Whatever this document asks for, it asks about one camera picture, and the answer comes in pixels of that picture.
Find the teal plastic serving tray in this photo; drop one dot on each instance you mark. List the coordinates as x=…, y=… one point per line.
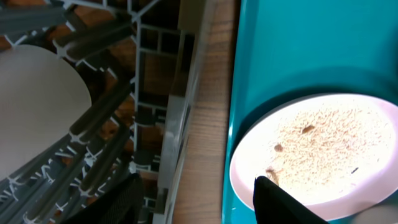
x=288, y=50

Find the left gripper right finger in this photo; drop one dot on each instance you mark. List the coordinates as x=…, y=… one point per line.
x=272, y=205

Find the large pink dinner plate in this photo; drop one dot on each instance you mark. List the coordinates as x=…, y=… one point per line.
x=336, y=154

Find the grey plastic dishwasher rack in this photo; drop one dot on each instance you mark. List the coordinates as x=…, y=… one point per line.
x=141, y=63

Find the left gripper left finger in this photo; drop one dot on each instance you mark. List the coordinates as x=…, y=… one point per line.
x=121, y=205

